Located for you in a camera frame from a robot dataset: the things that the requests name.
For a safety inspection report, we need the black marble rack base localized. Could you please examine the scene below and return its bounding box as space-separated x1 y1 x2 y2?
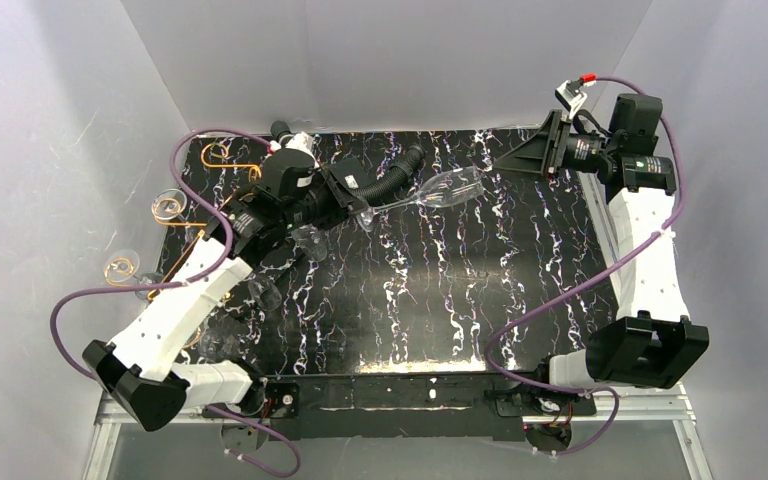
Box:
211 225 316 319

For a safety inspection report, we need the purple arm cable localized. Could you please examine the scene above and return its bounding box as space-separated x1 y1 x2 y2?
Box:
483 74 686 457
48 128 303 480

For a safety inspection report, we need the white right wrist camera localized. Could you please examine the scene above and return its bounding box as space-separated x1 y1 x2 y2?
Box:
555 73 597 120

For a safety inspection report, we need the tall clear flute front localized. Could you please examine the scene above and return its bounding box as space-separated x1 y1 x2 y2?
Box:
247 274 282 311

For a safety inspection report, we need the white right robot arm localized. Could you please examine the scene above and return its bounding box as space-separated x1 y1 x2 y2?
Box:
493 107 710 395

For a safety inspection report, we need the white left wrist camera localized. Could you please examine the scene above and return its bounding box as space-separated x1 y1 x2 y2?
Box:
268 132 315 156

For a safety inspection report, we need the black box with label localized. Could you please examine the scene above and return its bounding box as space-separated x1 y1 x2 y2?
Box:
328 156 373 198

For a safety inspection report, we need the aluminium frame rail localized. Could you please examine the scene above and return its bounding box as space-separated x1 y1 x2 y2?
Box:
589 384 698 425

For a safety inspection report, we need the black corrugated hose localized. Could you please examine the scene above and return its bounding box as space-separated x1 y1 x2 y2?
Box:
271 120 428 204

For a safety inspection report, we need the clear stemmed wine glass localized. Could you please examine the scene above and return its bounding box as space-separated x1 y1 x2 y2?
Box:
103 249 163 287

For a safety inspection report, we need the clear tumbler glass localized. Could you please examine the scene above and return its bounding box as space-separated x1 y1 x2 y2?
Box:
291 225 328 263

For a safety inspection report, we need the gold wire glass rack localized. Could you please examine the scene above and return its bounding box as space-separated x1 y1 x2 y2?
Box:
104 141 263 299

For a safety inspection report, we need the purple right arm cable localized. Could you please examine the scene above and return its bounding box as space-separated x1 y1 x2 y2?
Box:
483 74 686 457

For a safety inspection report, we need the tall clear flute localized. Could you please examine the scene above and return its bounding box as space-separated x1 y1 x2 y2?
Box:
356 166 485 232
247 274 282 311

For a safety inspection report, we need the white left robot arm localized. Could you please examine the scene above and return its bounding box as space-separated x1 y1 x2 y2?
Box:
82 148 371 432

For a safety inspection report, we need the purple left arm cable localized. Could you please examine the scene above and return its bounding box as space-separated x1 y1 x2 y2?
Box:
48 128 303 480

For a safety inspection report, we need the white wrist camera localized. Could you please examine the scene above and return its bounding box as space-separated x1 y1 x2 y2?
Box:
268 132 315 156
555 73 597 120

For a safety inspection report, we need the black front mounting rail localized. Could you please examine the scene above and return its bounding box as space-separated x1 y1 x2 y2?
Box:
251 372 558 441

